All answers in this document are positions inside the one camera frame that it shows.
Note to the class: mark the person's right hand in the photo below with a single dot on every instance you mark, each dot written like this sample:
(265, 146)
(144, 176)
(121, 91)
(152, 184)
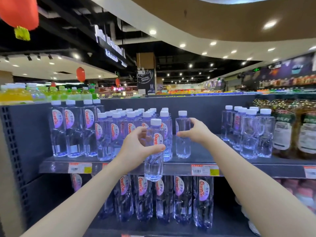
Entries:
(200, 133)

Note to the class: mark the person's left hand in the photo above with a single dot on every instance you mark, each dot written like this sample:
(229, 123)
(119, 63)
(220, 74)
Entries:
(133, 155)

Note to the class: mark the small clear water bottle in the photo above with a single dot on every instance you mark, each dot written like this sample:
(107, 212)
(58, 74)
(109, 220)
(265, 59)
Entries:
(183, 150)
(153, 170)

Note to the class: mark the dark grey metal shelf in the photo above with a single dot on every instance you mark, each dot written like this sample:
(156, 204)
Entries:
(222, 150)

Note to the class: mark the group of small water bottles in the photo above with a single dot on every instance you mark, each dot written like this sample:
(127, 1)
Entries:
(103, 143)

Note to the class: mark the person's left forearm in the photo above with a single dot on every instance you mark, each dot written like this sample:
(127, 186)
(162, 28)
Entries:
(79, 207)

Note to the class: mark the person's right forearm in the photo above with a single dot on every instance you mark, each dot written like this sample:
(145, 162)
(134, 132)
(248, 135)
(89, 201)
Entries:
(259, 194)

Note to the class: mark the large clear water bottle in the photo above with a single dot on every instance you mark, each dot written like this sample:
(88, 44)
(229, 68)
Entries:
(74, 143)
(98, 107)
(58, 143)
(90, 143)

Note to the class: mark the group of large water bottles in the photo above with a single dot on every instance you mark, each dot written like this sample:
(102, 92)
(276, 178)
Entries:
(182, 202)
(249, 140)

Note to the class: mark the white yellow price tag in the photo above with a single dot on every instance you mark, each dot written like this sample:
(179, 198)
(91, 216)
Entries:
(205, 170)
(105, 166)
(132, 235)
(309, 172)
(79, 168)

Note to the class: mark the distant store displays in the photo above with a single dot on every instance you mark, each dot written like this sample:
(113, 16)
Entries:
(177, 91)

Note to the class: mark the black chalkboard sign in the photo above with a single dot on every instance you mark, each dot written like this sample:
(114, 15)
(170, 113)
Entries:
(147, 87)

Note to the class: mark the small red paper lantern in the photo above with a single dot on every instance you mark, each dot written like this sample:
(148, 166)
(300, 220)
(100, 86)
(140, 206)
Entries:
(117, 82)

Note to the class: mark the brown square pillar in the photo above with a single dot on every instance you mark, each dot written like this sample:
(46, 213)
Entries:
(145, 60)

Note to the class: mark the medium red paper lantern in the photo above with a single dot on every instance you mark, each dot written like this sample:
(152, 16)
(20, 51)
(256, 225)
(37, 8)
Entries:
(80, 74)

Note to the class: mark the ceiling air vent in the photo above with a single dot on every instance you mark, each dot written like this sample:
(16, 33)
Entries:
(63, 72)

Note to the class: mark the illuminated store sign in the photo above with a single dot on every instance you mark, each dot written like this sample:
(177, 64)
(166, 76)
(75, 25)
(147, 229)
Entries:
(111, 48)

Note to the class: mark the group of white pink bottles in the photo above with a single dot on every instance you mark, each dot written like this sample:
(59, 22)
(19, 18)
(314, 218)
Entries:
(303, 194)

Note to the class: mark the group of recessed ceiling lights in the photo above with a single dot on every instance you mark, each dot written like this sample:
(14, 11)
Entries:
(269, 24)

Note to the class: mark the row of yellow green bottles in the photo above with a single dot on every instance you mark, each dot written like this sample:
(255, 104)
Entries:
(14, 96)

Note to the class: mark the big red paper lantern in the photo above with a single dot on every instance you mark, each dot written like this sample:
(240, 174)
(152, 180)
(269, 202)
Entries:
(19, 12)

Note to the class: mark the purple wall mural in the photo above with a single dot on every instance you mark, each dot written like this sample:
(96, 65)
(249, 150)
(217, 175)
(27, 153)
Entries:
(284, 69)

